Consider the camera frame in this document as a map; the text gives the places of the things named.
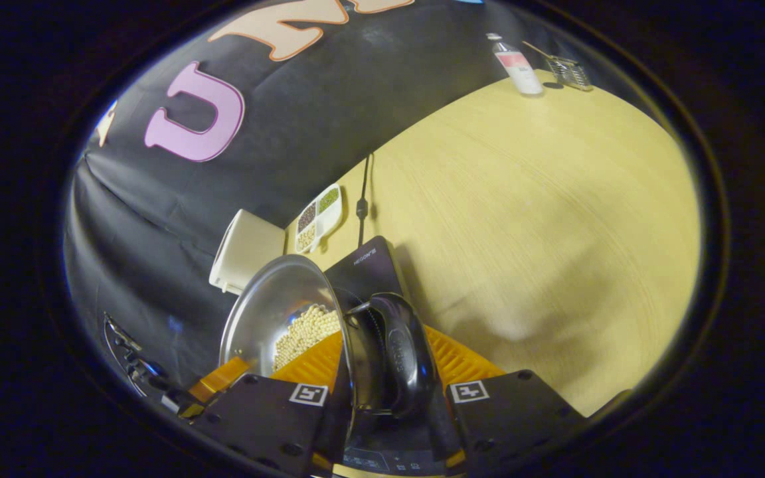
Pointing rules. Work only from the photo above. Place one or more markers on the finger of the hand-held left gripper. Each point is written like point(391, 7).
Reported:
point(220, 380)

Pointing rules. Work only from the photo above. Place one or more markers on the clear bottle with pink label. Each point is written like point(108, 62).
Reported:
point(518, 66)

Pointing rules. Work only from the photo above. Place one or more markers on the white divided dish of beans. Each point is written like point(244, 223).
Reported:
point(319, 216)

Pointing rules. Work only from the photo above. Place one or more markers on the clear ribbed utensil holder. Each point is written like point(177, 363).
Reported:
point(570, 73)

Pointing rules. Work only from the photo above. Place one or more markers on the black induction cooktop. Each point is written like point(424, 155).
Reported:
point(369, 269)

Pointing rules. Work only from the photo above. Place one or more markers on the black backdrop cloth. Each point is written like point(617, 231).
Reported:
point(303, 113)

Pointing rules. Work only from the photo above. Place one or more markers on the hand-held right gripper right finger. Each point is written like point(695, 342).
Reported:
point(515, 418)

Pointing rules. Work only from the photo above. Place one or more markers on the heap of yellow soybeans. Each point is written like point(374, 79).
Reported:
point(306, 332)

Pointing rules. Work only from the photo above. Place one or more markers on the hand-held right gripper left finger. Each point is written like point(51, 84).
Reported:
point(256, 425)

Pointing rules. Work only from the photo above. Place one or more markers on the white toaster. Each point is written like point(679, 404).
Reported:
point(246, 252)

